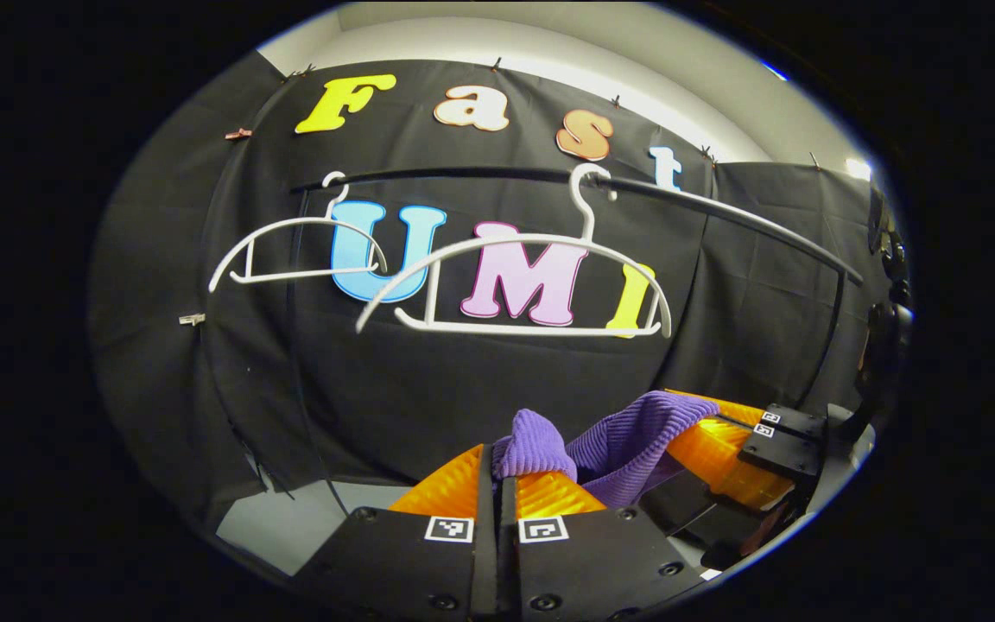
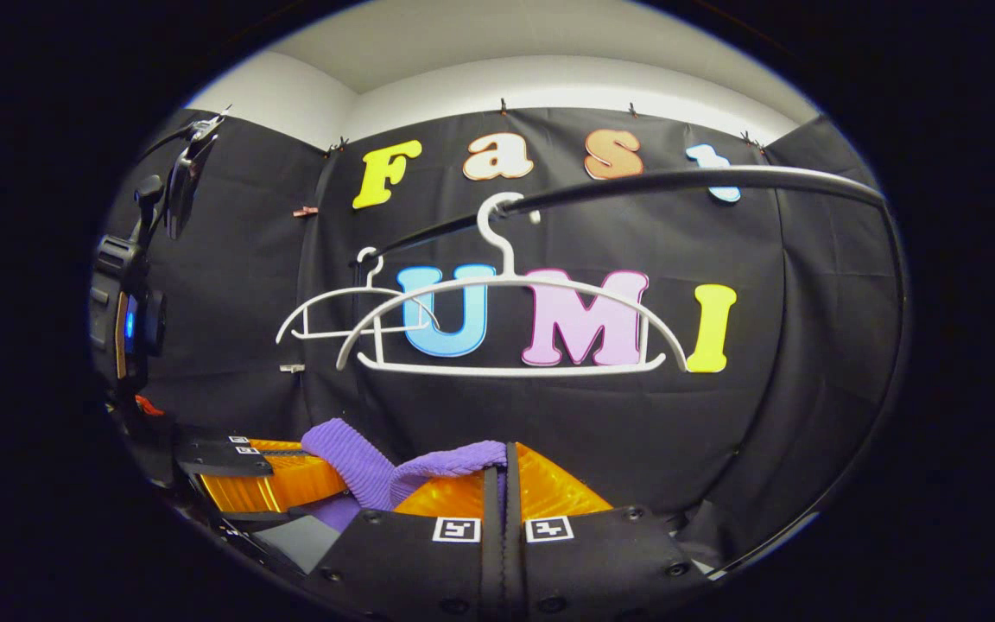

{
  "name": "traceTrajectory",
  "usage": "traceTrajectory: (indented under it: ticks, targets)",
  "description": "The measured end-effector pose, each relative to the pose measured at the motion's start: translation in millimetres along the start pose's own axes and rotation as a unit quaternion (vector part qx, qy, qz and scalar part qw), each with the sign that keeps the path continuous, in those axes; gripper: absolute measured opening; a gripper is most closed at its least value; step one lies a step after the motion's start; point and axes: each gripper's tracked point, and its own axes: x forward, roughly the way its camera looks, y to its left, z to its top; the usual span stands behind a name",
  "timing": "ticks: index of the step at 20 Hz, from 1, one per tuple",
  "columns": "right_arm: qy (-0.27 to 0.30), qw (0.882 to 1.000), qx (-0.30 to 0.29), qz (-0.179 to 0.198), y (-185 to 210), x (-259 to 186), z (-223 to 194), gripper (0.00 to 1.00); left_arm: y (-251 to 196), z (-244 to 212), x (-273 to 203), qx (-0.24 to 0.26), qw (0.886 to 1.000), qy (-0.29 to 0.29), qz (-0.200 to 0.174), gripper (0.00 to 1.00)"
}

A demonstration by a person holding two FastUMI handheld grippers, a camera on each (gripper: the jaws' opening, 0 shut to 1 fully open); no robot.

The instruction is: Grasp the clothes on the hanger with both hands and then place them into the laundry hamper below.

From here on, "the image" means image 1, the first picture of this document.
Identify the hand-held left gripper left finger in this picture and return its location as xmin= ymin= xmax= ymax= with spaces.
xmin=294 ymin=443 xmax=499 ymax=622

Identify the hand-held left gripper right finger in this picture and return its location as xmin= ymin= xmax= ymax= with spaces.
xmin=500 ymin=471 xmax=712 ymax=622

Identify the purple corduroy shirt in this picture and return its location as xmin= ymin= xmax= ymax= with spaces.
xmin=491 ymin=390 xmax=720 ymax=511

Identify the black metal clothes rack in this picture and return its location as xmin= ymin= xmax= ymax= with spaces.
xmin=286 ymin=166 xmax=865 ymax=519

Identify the white plastic clothes hanger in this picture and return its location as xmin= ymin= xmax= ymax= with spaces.
xmin=208 ymin=171 xmax=389 ymax=293
xmin=355 ymin=164 xmax=673 ymax=340

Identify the row of black clips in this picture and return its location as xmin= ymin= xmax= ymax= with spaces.
xmin=286 ymin=58 xmax=822 ymax=169

